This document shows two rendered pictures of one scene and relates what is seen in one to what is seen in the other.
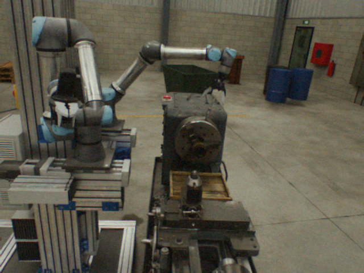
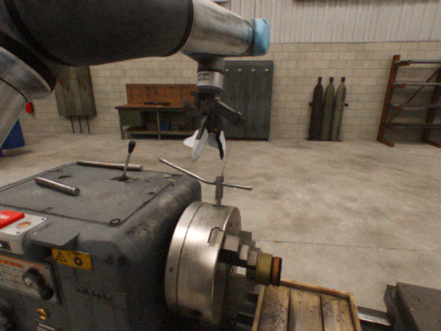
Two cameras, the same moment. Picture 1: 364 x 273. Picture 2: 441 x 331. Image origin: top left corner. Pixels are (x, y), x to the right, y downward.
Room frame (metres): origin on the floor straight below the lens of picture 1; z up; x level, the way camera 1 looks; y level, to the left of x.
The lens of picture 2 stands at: (1.56, 0.45, 1.58)
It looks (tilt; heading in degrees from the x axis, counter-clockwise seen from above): 19 degrees down; 290
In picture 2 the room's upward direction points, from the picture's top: straight up
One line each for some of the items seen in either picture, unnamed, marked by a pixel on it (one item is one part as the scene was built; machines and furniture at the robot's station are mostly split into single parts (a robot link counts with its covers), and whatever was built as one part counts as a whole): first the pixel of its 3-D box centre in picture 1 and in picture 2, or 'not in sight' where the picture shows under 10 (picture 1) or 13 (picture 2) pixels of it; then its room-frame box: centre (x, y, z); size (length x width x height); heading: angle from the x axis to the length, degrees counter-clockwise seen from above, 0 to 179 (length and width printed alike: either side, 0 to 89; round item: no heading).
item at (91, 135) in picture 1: (87, 125); not in sight; (1.27, 0.45, 1.33); 0.13 x 0.12 x 0.14; 117
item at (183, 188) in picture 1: (191, 201); not in sight; (1.19, -0.08, 0.99); 0.20 x 0.10 x 0.05; 3
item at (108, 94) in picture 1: (106, 99); not in sight; (1.77, 0.50, 1.33); 0.13 x 0.12 x 0.14; 177
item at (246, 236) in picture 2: (211, 145); (244, 243); (1.72, -0.22, 1.08); 0.12 x 0.11 x 0.05; 94
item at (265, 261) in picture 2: (199, 149); (264, 268); (1.64, -0.13, 1.08); 0.09 x 0.09 x 0.09; 4
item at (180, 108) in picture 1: (190, 123); (96, 243); (2.19, -0.08, 1.06); 0.59 x 0.48 x 0.39; 3
